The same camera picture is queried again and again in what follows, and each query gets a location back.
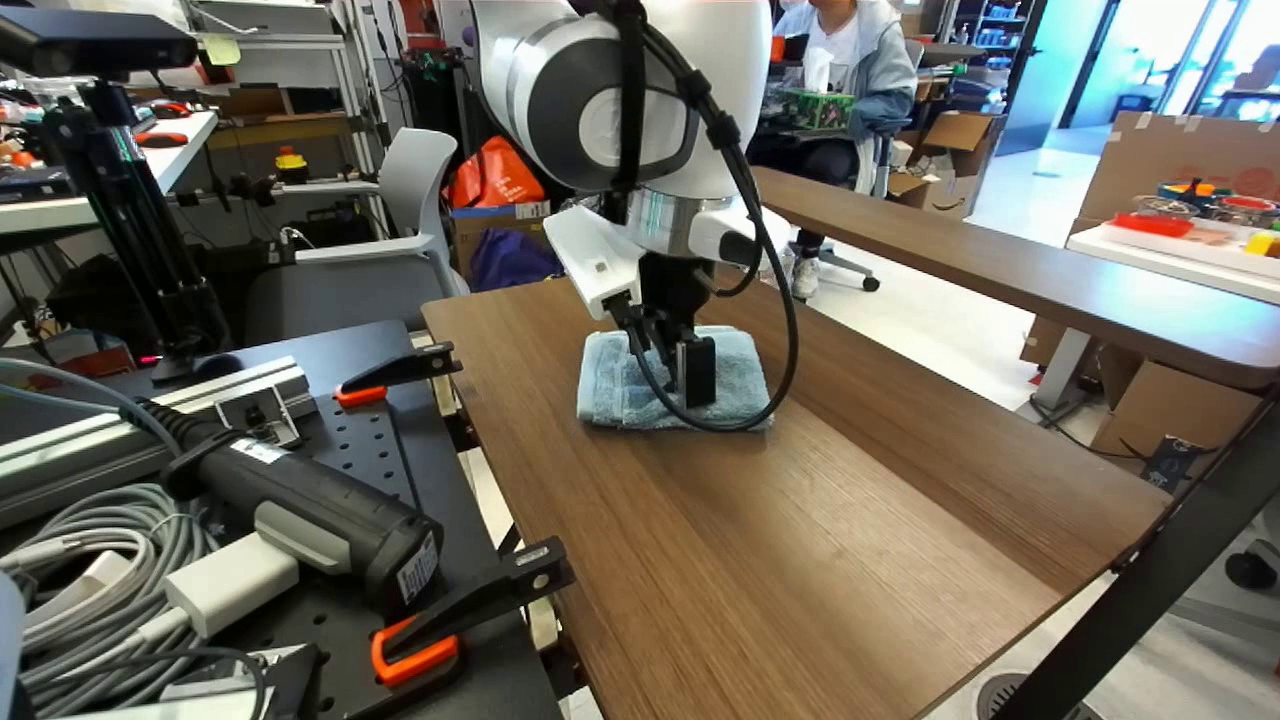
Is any dark blue bag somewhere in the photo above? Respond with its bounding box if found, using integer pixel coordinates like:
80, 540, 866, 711
468, 223, 567, 295

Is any long wooden side table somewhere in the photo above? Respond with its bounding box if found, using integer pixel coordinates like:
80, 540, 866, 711
748, 163, 1280, 425

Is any grey office chair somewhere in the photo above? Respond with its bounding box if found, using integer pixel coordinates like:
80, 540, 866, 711
244, 123, 474, 347

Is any large cardboard box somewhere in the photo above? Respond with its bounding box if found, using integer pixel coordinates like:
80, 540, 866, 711
1070, 112, 1280, 241

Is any black stand pole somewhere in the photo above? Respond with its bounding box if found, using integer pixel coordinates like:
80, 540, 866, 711
990, 396, 1280, 720

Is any open cardboard box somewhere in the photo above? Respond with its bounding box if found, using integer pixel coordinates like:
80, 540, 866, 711
889, 106, 1003, 221

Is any white work desk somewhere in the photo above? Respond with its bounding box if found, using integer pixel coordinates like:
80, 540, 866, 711
0, 102, 225, 242

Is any black handheld power tool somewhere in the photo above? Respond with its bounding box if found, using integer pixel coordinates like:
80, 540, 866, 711
154, 430, 447, 621

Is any grey cable bundle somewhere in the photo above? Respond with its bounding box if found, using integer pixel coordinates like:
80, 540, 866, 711
0, 481, 221, 720

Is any person in grey hoodie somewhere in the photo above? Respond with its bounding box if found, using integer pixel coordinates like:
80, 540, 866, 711
760, 0, 924, 191

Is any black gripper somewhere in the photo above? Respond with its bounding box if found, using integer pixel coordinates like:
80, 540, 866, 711
605, 248, 723, 412

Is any small cardboard box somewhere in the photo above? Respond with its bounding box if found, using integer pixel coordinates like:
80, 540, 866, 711
1091, 355, 1268, 470

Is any black camera tripod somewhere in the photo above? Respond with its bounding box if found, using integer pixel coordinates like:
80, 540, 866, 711
30, 72, 239, 390

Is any white tray with toys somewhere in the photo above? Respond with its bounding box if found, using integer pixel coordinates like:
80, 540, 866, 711
1063, 177, 1280, 307

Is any green black held box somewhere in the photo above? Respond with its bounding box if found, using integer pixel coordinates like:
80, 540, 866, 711
755, 87, 862, 145

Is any aluminium extrusion rail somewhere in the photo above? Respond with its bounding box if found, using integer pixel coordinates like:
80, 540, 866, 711
0, 350, 318, 531

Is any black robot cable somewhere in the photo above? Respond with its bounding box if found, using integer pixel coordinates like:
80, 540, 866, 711
605, 0, 803, 435

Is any black orange bar clamp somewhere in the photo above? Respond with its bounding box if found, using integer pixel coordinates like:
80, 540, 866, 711
331, 338, 468, 417
366, 536, 579, 691

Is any light blue towel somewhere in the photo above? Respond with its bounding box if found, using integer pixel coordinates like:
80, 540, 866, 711
570, 318, 780, 435

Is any yellow black small object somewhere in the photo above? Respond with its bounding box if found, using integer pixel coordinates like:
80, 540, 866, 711
269, 146, 314, 188

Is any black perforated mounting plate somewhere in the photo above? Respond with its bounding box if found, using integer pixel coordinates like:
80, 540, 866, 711
0, 316, 563, 720

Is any orange bag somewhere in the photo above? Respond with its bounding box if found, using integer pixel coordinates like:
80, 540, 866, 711
445, 133, 553, 215

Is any black camera on tripod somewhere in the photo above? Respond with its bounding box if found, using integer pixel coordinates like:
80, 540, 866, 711
0, 5, 203, 80

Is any black office chair base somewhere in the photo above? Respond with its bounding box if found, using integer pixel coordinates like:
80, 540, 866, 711
782, 236, 882, 299

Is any white power adapter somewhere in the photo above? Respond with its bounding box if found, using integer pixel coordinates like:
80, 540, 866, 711
160, 531, 308, 645

